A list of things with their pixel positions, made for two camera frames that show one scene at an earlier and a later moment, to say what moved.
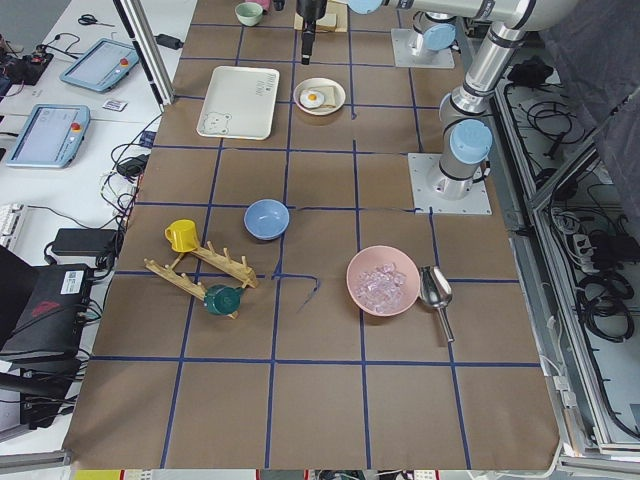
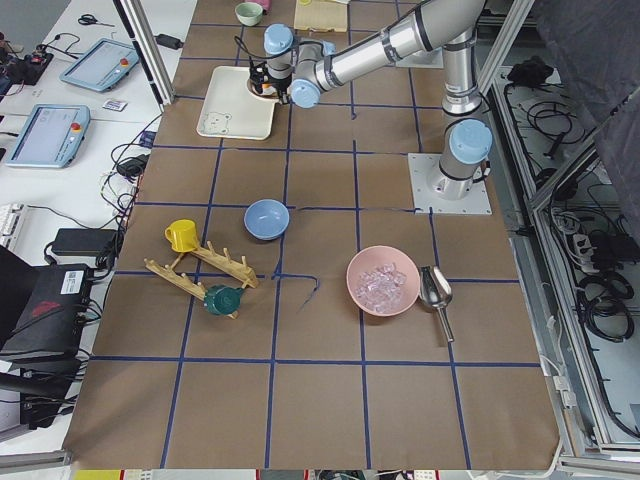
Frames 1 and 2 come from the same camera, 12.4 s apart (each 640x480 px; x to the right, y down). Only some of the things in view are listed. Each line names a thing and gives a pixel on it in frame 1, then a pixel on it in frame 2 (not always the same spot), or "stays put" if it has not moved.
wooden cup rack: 239,270 stays put
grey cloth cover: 597,51 stays put
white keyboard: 10,216 stays put
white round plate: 318,96 to 251,86
